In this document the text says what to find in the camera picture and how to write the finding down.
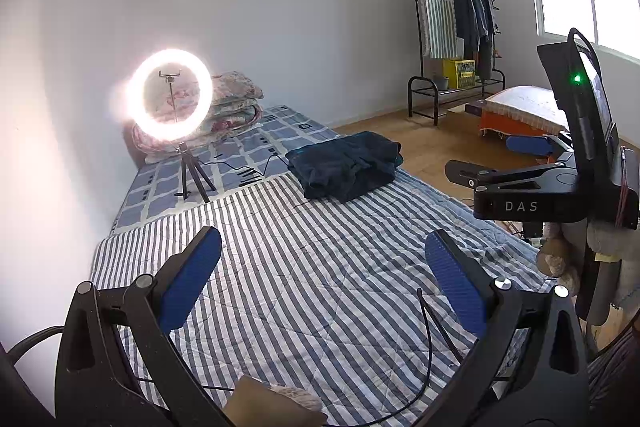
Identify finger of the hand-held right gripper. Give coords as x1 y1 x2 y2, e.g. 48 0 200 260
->
444 157 577 195
505 132 576 158

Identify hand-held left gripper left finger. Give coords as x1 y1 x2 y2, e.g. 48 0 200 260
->
54 226 223 427

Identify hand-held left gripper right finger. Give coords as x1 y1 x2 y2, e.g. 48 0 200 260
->
424 229 592 427

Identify teal plaid fleece garment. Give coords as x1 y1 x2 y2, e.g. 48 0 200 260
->
285 131 405 202

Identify black clothes rack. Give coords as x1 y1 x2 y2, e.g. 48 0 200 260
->
404 0 506 126

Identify dark hanging clothes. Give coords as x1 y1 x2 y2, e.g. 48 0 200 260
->
450 0 498 80

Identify person's right hand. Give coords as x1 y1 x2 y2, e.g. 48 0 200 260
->
536 223 583 295

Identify person's left hand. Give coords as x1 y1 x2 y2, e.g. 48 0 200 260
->
222 374 328 427

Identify orange white covered stool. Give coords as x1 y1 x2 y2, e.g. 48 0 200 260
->
479 85 571 142

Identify yellow crate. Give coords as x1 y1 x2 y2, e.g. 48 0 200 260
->
442 58 477 90

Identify blue white striped blanket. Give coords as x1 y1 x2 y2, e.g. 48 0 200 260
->
89 169 558 427

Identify brown bed headboard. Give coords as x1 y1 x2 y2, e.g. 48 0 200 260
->
122 124 148 170

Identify striped hanging cloth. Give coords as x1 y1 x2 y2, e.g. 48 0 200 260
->
414 0 458 60

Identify folded floral quilt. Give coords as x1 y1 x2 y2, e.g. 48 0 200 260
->
131 71 266 165

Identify grey striped cloth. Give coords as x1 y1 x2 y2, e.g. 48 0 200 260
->
585 332 640 418

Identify black cable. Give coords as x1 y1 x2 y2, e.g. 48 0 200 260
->
135 288 511 423
200 152 301 180
7 326 66 365

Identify ring light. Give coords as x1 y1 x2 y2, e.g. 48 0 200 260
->
112 48 213 142

